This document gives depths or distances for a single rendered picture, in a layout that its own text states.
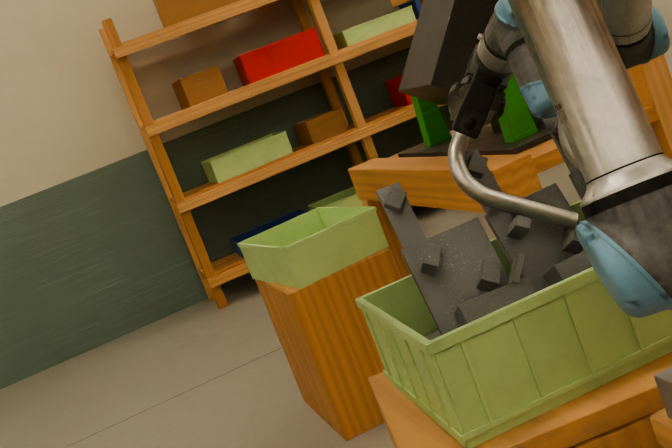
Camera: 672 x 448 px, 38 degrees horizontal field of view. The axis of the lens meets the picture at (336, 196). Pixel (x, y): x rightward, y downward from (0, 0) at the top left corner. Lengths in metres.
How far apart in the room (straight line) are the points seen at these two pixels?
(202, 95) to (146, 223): 1.14
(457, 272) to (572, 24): 0.73
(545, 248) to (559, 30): 0.72
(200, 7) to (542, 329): 5.90
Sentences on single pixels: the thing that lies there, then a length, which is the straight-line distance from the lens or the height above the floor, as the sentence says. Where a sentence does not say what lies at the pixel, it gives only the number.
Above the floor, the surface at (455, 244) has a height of 1.01.
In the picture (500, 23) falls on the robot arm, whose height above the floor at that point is 1.34.
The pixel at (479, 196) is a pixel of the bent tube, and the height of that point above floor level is 1.07.
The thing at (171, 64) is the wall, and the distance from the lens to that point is 7.60.
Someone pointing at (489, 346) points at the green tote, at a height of 0.92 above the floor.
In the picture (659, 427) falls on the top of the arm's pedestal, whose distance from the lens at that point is 1.23.
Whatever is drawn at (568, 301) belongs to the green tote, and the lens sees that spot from 1.46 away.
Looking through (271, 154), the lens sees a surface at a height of 0.89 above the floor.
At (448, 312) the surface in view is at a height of 0.91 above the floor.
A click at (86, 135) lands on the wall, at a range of 7.52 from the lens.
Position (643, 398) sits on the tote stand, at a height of 0.78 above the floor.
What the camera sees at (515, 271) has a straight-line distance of 1.64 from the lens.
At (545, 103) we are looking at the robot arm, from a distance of 1.42.
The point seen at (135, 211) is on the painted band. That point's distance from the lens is 7.54.
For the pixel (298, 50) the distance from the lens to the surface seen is 7.22.
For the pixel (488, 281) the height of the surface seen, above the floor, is 0.95.
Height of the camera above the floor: 1.38
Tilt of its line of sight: 8 degrees down
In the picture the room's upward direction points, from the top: 21 degrees counter-clockwise
